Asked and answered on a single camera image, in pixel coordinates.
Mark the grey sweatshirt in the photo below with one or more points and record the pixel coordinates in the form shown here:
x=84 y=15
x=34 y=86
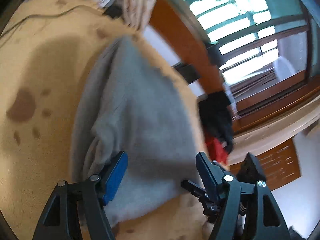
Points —
x=129 y=105

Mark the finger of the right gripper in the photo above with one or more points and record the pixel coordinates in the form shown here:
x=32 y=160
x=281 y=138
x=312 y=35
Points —
x=210 y=207

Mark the wooden headboard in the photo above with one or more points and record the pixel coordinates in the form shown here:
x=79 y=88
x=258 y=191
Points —
x=186 y=45

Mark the black knit garment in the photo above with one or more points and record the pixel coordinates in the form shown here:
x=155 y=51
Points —
x=216 y=118

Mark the window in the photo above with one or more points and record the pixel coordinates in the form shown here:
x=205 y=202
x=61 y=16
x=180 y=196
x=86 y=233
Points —
x=259 y=43

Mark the black box on bed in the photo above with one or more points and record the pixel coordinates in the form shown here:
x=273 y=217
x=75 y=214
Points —
x=187 y=71

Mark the red cloth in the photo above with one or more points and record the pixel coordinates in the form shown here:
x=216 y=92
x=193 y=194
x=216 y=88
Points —
x=215 y=150

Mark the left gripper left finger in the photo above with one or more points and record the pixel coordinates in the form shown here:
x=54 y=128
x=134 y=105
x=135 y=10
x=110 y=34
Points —
x=60 y=216

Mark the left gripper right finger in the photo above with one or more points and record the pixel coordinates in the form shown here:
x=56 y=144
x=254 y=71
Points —
x=223 y=188

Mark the yellow paw-print blanket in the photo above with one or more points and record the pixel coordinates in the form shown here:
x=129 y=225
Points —
x=47 y=53

